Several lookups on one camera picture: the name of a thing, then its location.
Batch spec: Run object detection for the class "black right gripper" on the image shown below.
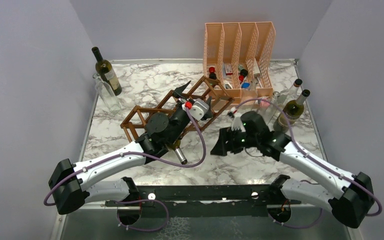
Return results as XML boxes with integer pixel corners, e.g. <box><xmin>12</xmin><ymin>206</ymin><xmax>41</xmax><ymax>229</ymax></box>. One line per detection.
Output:
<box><xmin>210</xmin><ymin>125</ymin><xmax>260</xmax><ymax>155</ymax></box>

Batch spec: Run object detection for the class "green bottle silver cap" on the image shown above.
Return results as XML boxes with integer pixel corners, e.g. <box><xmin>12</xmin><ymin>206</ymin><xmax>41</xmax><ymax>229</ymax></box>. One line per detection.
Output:
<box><xmin>168</xmin><ymin>139</ymin><xmax>188</xmax><ymax>165</ymax></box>

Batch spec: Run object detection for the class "green bottle white label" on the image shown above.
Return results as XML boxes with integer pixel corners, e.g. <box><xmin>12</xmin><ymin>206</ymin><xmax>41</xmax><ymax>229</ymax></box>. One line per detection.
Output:
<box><xmin>273</xmin><ymin>89</ymin><xmax>311</xmax><ymax>133</ymax></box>

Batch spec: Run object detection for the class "dark green wine bottle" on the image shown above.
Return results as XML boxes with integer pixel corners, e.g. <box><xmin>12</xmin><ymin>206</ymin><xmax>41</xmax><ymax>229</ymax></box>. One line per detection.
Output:
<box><xmin>91</xmin><ymin>46</ymin><xmax>122</xmax><ymax>96</ymax></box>

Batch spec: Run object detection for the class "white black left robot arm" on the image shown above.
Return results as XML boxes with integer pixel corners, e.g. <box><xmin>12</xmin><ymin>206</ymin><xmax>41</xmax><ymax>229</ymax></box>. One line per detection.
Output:
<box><xmin>43</xmin><ymin>84</ymin><xmax>214</xmax><ymax>215</ymax></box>

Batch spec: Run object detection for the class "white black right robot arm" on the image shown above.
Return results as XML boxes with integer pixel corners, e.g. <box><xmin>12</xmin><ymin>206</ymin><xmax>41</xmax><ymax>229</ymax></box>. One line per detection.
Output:
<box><xmin>210</xmin><ymin>111</ymin><xmax>375</xmax><ymax>229</ymax></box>

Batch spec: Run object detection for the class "brown wooden wine rack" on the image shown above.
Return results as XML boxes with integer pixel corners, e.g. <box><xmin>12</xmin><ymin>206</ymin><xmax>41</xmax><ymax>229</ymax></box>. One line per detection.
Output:
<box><xmin>120</xmin><ymin>76</ymin><xmax>235</xmax><ymax>142</ymax></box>

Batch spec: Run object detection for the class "red capped small bottle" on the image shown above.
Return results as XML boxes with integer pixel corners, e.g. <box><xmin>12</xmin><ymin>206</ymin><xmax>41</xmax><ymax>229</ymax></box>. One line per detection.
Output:
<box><xmin>208</xmin><ymin>66</ymin><xmax>217</xmax><ymax>80</ymax></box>

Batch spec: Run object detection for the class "blue bottle cap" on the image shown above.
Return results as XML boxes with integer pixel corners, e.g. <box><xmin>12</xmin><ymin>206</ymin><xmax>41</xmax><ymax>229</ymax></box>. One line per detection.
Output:
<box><xmin>241</xmin><ymin>82</ymin><xmax>251</xmax><ymax>89</ymax></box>

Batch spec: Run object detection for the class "pink capped small bottle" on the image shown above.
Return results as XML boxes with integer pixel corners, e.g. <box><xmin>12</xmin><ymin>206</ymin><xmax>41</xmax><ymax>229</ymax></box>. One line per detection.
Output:
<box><xmin>257</xmin><ymin>97</ymin><xmax>271</xmax><ymax>109</ymax></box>

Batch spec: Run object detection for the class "peach plastic file organizer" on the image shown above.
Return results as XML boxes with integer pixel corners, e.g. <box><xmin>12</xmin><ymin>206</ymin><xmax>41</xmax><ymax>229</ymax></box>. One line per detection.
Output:
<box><xmin>202</xmin><ymin>21</ymin><xmax>276</xmax><ymax>105</ymax></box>

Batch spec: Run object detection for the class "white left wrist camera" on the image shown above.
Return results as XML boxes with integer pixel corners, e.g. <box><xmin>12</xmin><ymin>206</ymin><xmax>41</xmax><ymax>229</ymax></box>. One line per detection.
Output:
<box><xmin>182</xmin><ymin>99</ymin><xmax>208</xmax><ymax>121</ymax></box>

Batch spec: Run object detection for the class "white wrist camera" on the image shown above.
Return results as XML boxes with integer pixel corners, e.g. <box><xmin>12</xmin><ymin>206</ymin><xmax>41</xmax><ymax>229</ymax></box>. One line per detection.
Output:
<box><xmin>182</xmin><ymin>99</ymin><xmax>208</xmax><ymax>121</ymax></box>
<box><xmin>227</xmin><ymin>107</ymin><xmax>246</xmax><ymax>133</ymax></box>

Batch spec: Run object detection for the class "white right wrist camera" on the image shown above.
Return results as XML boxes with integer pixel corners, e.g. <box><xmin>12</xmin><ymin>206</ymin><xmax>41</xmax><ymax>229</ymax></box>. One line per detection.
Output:
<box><xmin>227</xmin><ymin>107</ymin><xmax>246</xmax><ymax>133</ymax></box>

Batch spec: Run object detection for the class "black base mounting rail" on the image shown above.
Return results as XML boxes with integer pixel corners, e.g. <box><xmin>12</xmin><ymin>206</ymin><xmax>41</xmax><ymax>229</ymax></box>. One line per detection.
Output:
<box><xmin>104</xmin><ymin>184</ymin><xmax>286</xmax><ymax>218</ymax></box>

